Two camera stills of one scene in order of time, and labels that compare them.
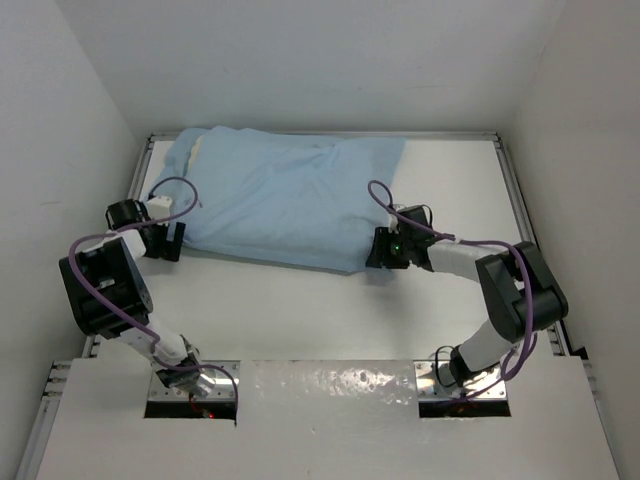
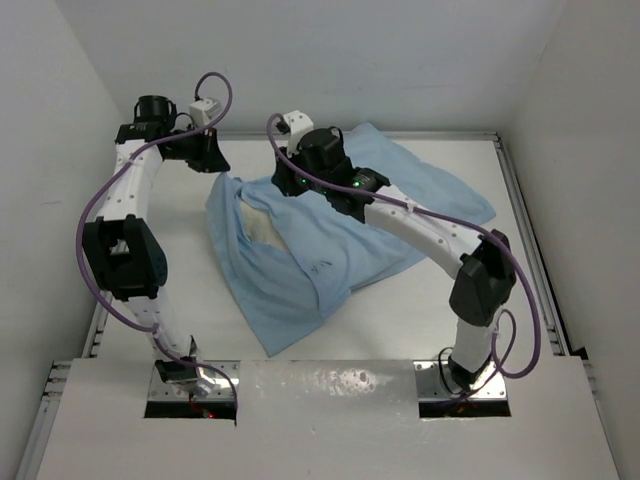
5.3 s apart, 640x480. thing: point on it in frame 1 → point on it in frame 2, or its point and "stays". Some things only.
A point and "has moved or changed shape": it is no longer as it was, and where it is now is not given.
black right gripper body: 397,249 → 294,186
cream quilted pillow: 194,154 has moved or changed shape
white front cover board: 329,420 stays
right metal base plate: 427,386 stays
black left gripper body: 158,235 → 183,149
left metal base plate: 224,387 stays
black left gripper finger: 173,248 → 209,157
